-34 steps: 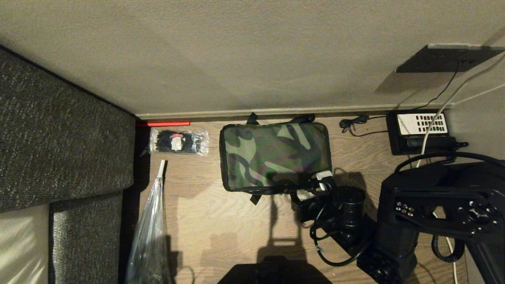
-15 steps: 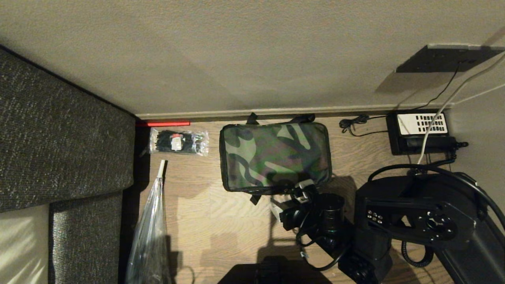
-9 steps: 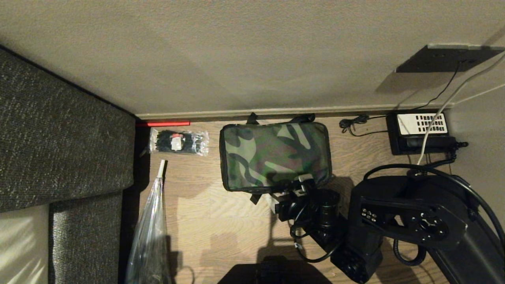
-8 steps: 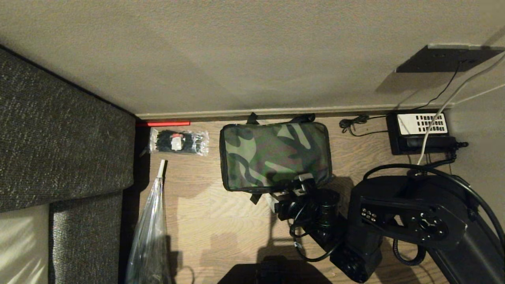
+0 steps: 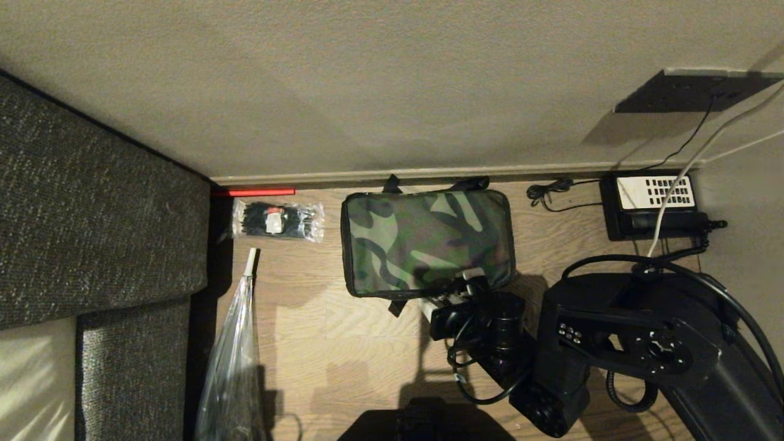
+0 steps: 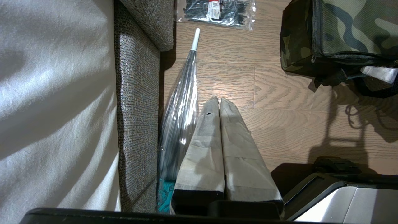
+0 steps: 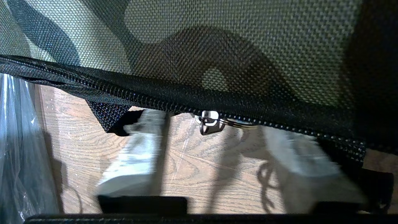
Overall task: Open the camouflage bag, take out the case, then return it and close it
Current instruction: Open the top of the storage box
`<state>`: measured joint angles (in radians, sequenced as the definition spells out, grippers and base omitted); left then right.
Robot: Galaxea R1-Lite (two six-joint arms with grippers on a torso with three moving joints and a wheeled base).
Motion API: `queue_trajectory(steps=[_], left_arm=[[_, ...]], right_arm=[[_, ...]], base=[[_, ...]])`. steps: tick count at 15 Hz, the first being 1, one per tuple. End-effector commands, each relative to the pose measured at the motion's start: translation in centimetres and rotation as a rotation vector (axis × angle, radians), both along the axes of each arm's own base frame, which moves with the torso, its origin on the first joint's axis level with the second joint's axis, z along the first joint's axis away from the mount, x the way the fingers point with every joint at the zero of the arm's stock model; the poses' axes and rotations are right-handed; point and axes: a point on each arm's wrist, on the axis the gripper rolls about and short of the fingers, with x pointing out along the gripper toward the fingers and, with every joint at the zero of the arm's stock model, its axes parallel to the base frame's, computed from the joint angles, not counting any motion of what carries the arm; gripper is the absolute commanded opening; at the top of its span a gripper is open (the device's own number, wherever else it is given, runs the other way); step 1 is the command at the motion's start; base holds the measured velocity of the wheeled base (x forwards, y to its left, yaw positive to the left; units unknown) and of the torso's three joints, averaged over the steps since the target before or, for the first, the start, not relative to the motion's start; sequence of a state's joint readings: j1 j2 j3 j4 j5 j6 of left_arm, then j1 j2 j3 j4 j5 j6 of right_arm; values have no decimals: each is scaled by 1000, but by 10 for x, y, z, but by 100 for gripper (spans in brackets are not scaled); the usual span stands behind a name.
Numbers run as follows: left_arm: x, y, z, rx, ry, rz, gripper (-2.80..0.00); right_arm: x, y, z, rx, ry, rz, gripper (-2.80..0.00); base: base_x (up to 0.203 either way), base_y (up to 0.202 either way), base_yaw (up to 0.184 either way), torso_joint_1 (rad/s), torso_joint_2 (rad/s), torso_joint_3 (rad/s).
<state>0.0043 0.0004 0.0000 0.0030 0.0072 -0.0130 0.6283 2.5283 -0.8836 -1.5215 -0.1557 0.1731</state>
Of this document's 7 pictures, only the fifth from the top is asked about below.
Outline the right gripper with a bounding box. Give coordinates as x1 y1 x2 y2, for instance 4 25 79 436
429 289 489 342

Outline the camouflage zip bag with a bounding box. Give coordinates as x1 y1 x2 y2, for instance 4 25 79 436
341 175 516 317

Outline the clear plastic bag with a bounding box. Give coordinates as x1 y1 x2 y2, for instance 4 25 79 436
195 273 268 441

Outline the beige baseboard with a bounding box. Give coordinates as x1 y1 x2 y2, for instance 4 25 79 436
210 160 706 186

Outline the black box with white vents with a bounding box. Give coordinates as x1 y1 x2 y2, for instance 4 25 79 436
599 173 729 243

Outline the red strip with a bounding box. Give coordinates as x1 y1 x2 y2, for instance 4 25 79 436
212 187 297 198

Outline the grey fabric sofa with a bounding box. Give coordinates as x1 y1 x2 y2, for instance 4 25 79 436
0 69 213 441

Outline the pale cushion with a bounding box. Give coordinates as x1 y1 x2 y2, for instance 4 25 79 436
0 317 78 441

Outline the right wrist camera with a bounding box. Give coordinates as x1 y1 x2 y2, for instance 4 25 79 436
458 267 489 290

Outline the thin black cable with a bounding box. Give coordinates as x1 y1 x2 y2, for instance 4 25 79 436
526 93 718 213

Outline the packet of black cable ties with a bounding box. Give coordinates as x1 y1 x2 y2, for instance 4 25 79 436
231 199 325 243

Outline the white cable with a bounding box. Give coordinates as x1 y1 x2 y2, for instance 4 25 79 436
647 81 784 258
703 127 784 162

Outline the dark wall outlet plate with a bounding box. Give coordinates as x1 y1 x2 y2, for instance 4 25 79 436
614 67 784 115

